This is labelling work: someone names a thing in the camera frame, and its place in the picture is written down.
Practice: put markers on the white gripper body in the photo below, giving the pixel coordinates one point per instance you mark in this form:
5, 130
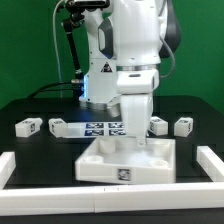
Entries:
136, 99

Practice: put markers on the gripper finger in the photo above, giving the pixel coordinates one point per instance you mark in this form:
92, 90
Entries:
141, 141

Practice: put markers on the white square tabletop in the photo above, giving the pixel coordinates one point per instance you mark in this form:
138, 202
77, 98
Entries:
120, 160

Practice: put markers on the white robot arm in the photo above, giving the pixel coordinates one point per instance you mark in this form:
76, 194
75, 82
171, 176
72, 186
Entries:
127, 40

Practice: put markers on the white tag sheet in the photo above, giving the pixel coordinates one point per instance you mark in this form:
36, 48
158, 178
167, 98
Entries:
94, 129

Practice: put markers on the white U-shaped fence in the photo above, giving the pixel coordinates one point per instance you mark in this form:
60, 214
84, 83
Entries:
42, 201

